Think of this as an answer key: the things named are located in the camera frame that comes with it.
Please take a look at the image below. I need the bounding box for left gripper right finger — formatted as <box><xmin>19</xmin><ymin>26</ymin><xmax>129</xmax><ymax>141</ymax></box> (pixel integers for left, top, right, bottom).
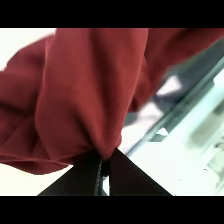
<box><xmin>107</xmin><ymin>147</ymin><xmax>173</xmax><ymax>197</ymax></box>

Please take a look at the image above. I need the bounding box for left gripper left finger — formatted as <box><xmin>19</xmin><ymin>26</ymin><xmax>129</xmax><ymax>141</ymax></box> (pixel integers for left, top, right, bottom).
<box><xmin>37</xmin><ymin>149</ymin><xmax>103</xmax><ymax>197</ymax></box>

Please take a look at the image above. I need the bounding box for red T-shirt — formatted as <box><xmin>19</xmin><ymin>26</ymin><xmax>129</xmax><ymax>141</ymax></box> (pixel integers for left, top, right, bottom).
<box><xmin>0</xmin><ymin>27</ymin><xmax>224</xmax><ymax>176</ymax></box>

